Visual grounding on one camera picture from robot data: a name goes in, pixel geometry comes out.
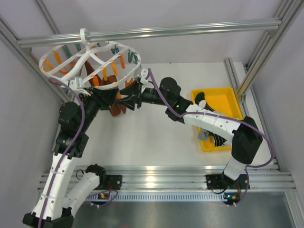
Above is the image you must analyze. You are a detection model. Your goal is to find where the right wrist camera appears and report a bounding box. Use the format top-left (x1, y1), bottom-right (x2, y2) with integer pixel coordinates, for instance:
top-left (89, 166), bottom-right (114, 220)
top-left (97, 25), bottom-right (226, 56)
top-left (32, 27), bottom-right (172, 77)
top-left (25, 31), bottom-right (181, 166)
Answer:
top-left (138, 68), bottom-right (149, 84)

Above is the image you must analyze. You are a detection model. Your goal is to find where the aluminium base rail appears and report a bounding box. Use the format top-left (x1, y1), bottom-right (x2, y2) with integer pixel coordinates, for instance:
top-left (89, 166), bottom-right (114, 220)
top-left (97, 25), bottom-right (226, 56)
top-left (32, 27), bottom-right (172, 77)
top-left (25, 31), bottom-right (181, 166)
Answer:
top-left (106, 165), bottom-right (296, 191)

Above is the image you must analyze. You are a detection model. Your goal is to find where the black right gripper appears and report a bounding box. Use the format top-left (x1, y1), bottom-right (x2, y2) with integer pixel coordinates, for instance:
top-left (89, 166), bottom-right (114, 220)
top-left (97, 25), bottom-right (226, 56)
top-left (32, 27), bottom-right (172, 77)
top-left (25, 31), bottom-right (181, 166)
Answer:
top-left (116, 80), bottom-right (171, 111)

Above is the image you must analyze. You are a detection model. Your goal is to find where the white round clip hanger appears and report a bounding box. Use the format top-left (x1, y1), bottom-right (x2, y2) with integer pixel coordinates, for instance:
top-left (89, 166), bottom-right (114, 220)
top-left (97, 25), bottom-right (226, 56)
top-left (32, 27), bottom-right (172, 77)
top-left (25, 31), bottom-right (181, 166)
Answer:
top-left (38, 28), bottom-right (148, 93)

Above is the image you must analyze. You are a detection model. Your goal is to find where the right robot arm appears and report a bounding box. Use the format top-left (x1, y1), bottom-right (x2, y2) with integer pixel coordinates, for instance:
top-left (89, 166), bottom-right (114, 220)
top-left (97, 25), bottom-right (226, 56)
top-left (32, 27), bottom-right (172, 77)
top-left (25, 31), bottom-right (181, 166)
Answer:
top-left (117, 77), bottom-right (263, 189)

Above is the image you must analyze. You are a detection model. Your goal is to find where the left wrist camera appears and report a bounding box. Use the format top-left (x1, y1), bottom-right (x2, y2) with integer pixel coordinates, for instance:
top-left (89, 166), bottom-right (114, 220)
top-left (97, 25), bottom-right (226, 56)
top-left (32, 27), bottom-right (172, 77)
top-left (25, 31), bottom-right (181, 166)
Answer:
top-left (69, 77), bottom-right (84, 91)

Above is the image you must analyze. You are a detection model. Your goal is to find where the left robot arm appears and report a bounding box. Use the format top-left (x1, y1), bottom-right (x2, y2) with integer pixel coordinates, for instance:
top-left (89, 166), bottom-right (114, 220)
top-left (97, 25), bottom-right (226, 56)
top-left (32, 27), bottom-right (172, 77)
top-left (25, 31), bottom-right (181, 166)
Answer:
top-left (22, 88), bottom-right (122, 228)

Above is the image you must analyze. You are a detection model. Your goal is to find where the aluminium top crossbar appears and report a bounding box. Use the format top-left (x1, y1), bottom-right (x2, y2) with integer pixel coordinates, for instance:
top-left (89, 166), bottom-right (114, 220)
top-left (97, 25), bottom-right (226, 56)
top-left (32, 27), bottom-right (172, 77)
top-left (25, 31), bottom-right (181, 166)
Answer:
top-left (17, 18), bottom-right (282, 48)

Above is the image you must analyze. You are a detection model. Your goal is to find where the yellow plastic tray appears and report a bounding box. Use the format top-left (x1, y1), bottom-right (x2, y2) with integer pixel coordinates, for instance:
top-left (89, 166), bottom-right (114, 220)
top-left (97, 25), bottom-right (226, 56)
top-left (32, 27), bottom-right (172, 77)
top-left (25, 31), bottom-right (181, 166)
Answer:
top-left (190, 87), bottom-right (243, 152)

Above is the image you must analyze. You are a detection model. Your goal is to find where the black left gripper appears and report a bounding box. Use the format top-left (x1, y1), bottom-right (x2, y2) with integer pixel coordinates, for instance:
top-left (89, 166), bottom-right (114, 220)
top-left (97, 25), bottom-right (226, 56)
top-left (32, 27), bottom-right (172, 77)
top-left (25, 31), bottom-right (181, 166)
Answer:
top-left (79, 85), bottom-right (119, 132)

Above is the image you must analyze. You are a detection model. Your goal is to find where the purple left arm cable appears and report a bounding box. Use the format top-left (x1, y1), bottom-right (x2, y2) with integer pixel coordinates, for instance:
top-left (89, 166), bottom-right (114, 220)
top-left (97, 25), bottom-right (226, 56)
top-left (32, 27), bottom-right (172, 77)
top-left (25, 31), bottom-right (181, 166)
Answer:
top-left (38, 77), bottom-right (86, 228)

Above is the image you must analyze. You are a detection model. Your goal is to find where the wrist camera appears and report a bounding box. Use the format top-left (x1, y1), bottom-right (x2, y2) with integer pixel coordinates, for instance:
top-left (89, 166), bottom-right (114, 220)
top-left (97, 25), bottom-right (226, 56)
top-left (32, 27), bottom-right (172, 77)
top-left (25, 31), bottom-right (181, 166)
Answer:
top-left (138, 68), bottom-right (149, 84)
top-left (69, 77), bottom-right (84, 91)

